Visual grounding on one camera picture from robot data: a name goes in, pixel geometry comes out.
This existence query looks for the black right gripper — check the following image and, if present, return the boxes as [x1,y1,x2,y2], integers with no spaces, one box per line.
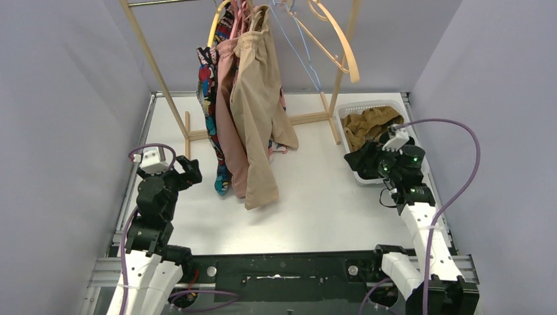
[345,139,403,182]

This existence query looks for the black shorts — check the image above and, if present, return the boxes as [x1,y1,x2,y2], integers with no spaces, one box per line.
[344,133,389,180]

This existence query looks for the brown shorts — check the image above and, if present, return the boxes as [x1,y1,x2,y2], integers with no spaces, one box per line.
[341,106,405,152]

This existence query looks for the white plastic basket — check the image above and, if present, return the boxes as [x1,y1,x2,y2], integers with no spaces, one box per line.
[336,100,426,186]

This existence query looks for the blue hanger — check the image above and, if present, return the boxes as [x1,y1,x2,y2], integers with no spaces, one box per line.
[268,0,323,92]

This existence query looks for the wooden hanger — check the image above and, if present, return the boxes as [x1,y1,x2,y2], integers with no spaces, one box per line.
[278,0,361,83]

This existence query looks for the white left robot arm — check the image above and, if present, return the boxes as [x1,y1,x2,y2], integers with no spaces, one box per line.
[107,156,202,314]

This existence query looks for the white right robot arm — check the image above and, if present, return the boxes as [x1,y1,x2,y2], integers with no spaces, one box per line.
[369,144,479,314]

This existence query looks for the beige shorts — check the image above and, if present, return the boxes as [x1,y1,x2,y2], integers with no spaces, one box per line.
[230,5,299,210]

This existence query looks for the comic print shorts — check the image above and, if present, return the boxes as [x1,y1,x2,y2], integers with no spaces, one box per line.
[196,3,234,196]

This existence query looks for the pink shorts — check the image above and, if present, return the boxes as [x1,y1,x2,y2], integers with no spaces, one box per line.
[216,37,248,199]

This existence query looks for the yellow hanger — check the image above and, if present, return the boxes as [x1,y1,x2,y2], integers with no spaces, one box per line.
[206,0,231,47]

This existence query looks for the pink hanger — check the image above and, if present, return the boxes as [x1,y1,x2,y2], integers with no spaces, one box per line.
[229,0,254,39]

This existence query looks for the wooden clothes rack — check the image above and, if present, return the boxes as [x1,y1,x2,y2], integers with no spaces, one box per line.
[120,0,345,158]

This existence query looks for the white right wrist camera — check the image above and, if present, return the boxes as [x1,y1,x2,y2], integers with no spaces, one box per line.
[382,124,410,152]

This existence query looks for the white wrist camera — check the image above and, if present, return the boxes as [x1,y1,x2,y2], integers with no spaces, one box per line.
[129,146,169,175]
[382,124,410,152]

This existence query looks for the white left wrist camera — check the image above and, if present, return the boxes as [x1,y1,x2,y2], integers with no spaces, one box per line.
[129,146,169,175]

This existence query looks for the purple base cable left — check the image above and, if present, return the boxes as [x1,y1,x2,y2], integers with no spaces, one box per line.
[167,289,240,313]

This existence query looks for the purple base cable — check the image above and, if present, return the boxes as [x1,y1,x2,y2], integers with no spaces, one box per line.
[357,278,393,315]
[167,289,240,313]

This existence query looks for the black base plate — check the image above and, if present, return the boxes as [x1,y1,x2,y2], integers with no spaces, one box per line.
[168,251,401,312]

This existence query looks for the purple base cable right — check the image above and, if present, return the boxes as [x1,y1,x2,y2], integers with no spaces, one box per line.
[357,278,393,315]

